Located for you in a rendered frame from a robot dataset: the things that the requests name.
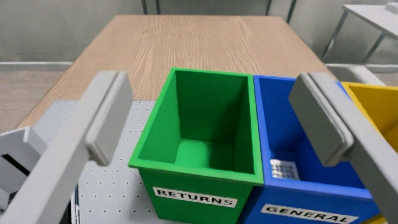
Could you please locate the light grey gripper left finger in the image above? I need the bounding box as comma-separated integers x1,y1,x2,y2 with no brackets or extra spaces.
0,71,134,224

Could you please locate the white well plate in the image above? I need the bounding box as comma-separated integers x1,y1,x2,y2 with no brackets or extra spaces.
271,160,300,181

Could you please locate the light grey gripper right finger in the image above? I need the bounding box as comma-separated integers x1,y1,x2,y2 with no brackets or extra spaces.
288,72,398,224

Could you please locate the green returns bin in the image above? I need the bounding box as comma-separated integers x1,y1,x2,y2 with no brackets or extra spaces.
127,67,264,224

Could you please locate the yellow open bin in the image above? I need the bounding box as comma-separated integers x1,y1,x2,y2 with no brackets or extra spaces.
340,82,398,224

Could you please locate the blue open-top bin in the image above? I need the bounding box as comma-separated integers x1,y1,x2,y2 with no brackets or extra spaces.
239,74,381,224

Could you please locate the grey flat base plate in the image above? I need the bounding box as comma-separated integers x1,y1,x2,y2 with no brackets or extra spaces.
32,99,188,224

